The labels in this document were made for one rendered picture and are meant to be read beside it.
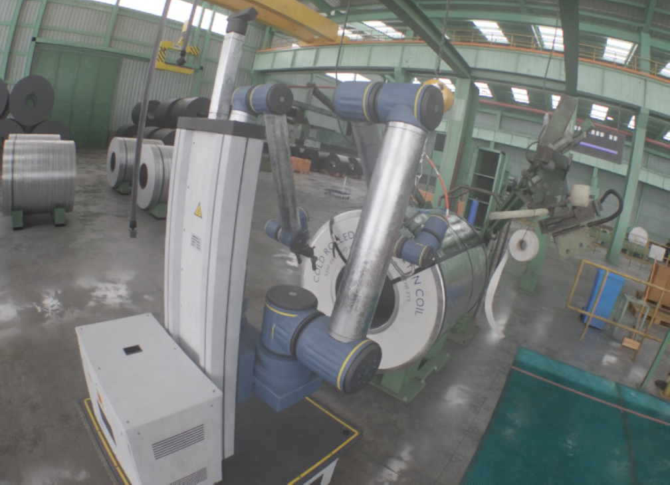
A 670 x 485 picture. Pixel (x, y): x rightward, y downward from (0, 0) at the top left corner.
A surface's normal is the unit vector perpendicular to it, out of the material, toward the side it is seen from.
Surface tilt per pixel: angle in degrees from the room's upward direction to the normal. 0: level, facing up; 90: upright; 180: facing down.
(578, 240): 90
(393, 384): 90
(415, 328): 90
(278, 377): 23
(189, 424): 90
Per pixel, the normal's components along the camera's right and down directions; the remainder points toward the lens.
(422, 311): -0.61, 0.07
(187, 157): 0.76, 0.29
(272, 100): 0.60, 0.33
